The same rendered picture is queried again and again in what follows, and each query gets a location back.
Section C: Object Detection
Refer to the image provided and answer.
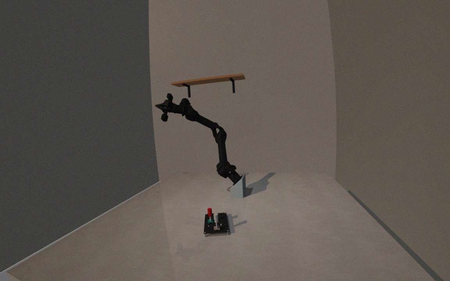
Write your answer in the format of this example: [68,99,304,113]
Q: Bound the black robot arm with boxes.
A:
[164,98,243,186]

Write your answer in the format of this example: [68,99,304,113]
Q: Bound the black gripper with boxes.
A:
[155,93,177,122]

